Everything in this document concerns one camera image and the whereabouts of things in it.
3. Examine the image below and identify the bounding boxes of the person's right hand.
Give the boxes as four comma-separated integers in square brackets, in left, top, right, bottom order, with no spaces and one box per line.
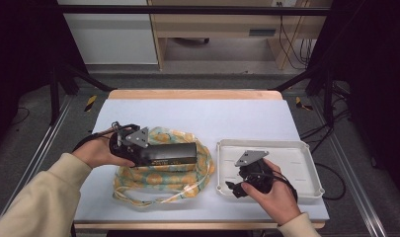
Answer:
[240,157,302,226]

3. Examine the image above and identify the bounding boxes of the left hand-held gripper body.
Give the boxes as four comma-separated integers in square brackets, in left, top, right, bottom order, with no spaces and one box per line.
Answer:
[108,121,150,167]

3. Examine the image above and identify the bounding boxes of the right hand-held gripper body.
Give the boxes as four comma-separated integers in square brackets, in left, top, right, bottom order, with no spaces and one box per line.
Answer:
[234,149,276,196]

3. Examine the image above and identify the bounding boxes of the white cabinet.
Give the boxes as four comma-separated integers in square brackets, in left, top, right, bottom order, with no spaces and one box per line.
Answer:
[56,0,159,65]

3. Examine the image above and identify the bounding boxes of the white plastic tray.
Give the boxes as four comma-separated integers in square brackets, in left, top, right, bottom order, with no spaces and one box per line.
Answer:
[215,137,325,205]

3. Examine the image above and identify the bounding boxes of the yellow black tape strip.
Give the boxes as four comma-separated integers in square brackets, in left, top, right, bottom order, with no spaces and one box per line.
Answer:
[294,96,314,112]
[84,94,99,113]

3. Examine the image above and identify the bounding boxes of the person's left hand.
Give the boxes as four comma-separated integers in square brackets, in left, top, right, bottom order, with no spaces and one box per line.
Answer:
[72,131,136,170]

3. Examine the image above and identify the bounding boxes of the aluminium rail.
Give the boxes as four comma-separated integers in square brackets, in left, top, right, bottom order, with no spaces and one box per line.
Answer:
[310,98,389,237]
[0,95,75,225]

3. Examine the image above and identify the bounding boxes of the white table mat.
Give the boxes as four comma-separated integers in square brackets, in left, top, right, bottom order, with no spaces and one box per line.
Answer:
[73,98,330,222]

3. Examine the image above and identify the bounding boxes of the wooden desk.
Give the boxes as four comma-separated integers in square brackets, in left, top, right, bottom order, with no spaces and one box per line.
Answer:
[147,0,332,71]

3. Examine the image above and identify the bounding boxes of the left hand-held gripper cable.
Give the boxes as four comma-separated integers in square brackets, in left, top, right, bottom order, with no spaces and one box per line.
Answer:
[72,128,118,153]

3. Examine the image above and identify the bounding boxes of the black floor cables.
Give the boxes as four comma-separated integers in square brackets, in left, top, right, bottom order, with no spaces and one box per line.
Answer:
[299,82,354,201]

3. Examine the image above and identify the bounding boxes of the black curtain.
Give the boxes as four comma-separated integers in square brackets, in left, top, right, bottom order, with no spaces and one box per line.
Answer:
[305,0,400,201]
[0,0,88,156]

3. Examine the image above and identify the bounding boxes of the black hanging cables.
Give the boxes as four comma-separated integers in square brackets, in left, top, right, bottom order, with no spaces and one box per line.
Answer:
[277,1,315,71]

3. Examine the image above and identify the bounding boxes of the right hand-held gripper cable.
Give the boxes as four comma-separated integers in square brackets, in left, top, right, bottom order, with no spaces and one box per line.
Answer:
[261,171,299,203]

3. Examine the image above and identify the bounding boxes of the black horizontal frame bar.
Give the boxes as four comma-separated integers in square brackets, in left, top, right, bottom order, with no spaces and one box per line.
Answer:
[55,4,330,17]

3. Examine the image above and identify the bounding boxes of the wooden table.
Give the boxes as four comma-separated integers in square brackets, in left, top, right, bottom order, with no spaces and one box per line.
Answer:
[73,89,326,231]

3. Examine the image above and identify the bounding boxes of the orange print cloth bag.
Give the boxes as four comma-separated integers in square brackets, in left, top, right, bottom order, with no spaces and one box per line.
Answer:
[112,126,217,208]

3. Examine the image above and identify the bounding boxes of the thin black floor cable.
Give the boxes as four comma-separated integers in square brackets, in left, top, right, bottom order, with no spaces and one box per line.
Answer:
[9,107,32,126]

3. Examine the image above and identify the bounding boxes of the hand-held gripper cable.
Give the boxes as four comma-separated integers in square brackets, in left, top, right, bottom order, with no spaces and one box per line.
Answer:
[72,128,118,153]
[261,171,299,203]

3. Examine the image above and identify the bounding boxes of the black metal stand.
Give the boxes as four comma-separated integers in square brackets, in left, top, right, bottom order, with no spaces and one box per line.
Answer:
[48,62,117,126]
[272,62,336,128]

